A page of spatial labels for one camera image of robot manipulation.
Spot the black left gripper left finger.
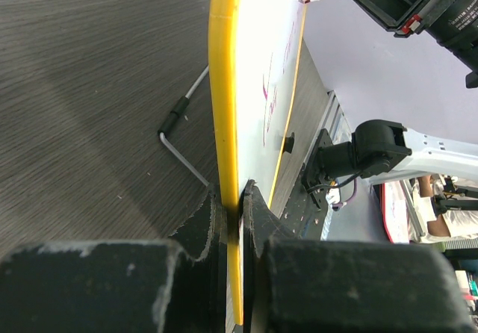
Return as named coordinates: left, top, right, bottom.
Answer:
left=1, top=187, right=227, bottom=332

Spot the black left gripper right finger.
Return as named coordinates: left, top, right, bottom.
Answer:
left=241, top=181, right=474, bottom=332

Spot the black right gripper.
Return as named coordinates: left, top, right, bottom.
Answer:
left=353, top=0, right=477, bottom=38

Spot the orange-framed whiteboard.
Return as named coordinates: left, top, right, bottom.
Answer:
left=208, top=0, right=306, bottom=325

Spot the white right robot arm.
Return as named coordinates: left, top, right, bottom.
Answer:
left=303, top=0, right=477, bottom=190

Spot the person in background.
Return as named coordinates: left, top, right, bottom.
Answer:
left=410, top=174, right=477, bottom=243

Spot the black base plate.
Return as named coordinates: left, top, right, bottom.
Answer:
left=279, top=128, right=332, bottom=240

